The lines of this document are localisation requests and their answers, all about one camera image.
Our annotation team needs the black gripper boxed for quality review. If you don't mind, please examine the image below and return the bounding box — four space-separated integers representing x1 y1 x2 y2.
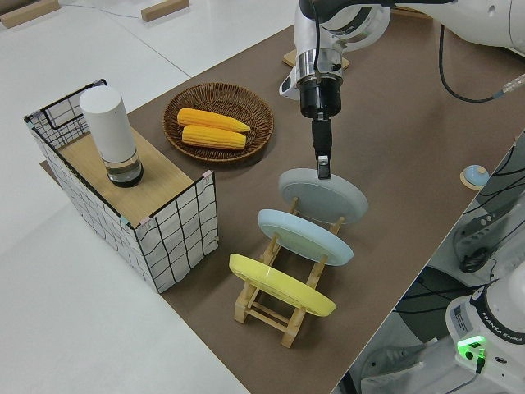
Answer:
299 76 343 181

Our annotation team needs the gray plate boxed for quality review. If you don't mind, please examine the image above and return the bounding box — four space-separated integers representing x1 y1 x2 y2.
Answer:
278 167 369 227

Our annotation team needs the light blue plate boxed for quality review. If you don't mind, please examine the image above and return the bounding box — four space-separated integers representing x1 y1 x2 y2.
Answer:
257 208 354 268

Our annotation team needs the yellow plate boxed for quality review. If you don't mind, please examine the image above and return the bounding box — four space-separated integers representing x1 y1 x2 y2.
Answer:
228 253 338 318

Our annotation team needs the wooden plate rack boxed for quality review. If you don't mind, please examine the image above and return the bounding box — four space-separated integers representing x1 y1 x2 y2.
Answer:
233 196 346 349

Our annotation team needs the brown wicker basket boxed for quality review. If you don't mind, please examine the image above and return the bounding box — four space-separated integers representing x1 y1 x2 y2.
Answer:
162 82 275 166

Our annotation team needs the wooden mug tree stand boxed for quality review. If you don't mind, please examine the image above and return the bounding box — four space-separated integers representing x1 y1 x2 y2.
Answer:
281 48 351 72

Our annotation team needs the yellow corn cob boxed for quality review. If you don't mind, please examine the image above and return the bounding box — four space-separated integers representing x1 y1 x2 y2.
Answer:
180 125 248 151
176 108 252 134

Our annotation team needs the black floor device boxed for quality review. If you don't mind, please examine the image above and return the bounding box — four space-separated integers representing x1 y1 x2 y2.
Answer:
459 245 500 274

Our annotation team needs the white cylindrical bottle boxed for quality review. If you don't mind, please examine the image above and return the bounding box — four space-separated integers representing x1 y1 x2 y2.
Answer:
79 85 145 189

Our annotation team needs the wooden block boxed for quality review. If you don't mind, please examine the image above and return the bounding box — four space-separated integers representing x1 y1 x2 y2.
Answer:
140 0 191 22
0 0 61 30

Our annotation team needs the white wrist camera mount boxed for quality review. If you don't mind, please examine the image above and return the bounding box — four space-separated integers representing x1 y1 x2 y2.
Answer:
279 67 303 101

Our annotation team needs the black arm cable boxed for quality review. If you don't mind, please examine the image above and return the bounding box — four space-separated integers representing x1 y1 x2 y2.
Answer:
437 23 525 103

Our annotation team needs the black wire basket box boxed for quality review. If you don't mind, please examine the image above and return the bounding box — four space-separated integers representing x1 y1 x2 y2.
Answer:
23 78 220 295

